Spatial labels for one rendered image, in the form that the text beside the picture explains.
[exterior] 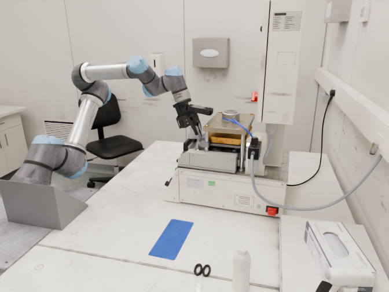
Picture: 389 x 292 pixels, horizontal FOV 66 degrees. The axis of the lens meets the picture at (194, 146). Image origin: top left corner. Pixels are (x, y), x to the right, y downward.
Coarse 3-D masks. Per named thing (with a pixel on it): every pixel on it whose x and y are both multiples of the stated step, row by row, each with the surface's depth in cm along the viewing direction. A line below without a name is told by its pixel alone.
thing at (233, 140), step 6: (210, 132) 133; (210, 138) 127; (216, 138) 126; (222, 138) 126; (228, 138) 125; (234, 138) 124; (240, 138) 124; (246, 138) 124; (210, 144) 128; (216, 144) 127; (222, 144) 127; (228, 144) 126; (234, 144) 125; (240, 144) 124; (246, 144) 126
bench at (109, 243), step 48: (96, 192) 146; (144, 192) 145; (288, 192) 144; (336, 192) 144; (48, 240) 111; (96, 240) 111; (144, 240) 111; (192, 240) 111; (240, 240) 110; (0, 288) 90; (48, 288) 90; (96, 288) 90; (144, 288) 90; (192, 288) 90
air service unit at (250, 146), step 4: (256, 136) 115; (252, 140) 106; (256, 140) 105; (260, 140) 114; (248, 144) 111; (252, 144) 106; (256, 144) 106; (260, 144) 110; (248, 148) 106; (252, 148) 106; (256, 148) 105; (260, 148) 111; (248, 152) 107; (252, 152) 105; (256, 152) 106; (248, 156) 107; (256, 156) 106; (248, 160) 110; (256, 160) 108; (248, 164) 110; (256, 164) 108; (248, 168) 110; (256, 168) 109; (256, 172) 110
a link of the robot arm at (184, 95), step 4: (180, 92) 132; (184, 92) 132; (188, 92) 134; (176, 96) 133; (180, 96) 132; (184, 96) 132; (188, 96) 134; (176, 100) 134; (180, 100) 133; (184, 100) 133
